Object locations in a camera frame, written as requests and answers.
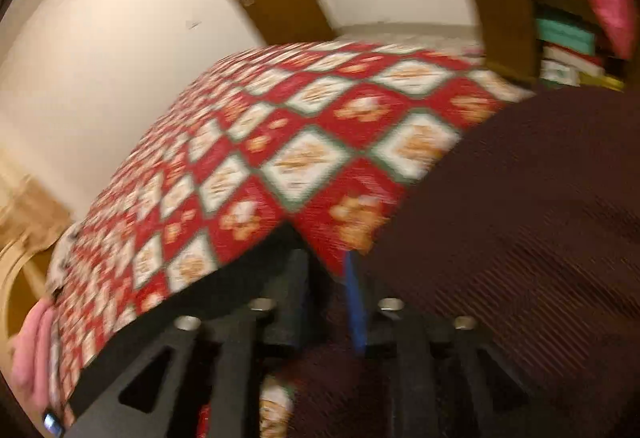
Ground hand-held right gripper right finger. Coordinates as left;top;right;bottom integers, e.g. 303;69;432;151
344;252;551;438

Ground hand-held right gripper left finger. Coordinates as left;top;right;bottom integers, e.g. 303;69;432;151
65;248;312;438

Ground black pants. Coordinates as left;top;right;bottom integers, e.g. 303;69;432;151
260;85;640;438

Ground red printed bear blanket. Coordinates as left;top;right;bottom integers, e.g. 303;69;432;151
45;38;538;438

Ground grey zigzag pillow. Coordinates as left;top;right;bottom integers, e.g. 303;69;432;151
47;222;83;291

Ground pink folded blanket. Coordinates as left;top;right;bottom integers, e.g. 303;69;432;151
10;300;57;419

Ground cream wooden headboard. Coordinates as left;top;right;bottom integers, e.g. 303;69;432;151
0;238;57;369

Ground beige patterned curtain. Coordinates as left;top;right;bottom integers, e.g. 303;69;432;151
0;153;74;252

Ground red and white box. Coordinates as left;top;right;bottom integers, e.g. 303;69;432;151
542;45;605;75

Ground brown wooden cabinet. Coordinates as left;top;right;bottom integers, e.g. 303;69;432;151
449;0;628;91

